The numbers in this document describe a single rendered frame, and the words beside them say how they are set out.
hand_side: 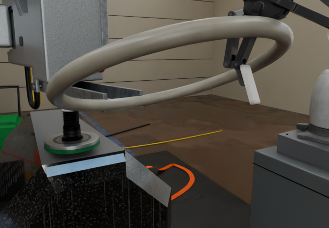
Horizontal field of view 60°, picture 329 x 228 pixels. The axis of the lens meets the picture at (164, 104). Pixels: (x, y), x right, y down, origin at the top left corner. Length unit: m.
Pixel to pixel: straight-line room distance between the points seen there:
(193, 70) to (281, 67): 2.40
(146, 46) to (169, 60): 6.98
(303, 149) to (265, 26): 0.83
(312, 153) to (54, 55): 1.00
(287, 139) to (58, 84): 0.98
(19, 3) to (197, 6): 6.61
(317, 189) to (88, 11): 1.02
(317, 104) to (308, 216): 0.41
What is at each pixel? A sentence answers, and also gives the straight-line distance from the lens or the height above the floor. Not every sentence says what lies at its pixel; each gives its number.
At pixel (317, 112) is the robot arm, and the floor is 0.99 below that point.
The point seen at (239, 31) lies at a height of 1.24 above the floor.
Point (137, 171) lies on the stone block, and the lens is 1.25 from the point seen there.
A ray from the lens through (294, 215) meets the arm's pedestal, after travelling 1.24.
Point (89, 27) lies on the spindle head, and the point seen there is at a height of 1.30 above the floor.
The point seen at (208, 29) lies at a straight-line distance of 0.38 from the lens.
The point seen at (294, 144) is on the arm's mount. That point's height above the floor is 0.86.
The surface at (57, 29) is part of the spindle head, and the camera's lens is 1.08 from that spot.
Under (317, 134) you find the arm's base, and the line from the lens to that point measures 1.24.
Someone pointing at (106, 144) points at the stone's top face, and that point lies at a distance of 1.32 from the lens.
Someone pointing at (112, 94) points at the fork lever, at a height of 1.08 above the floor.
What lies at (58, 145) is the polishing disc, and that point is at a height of 0.86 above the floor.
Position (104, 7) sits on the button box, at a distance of 1.14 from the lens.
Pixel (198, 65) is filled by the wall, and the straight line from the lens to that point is 7.83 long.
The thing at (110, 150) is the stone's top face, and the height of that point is 0.80.
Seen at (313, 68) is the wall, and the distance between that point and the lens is 6.03.
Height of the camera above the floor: 1.22
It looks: 11 degrees down
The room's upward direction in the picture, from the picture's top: straight up
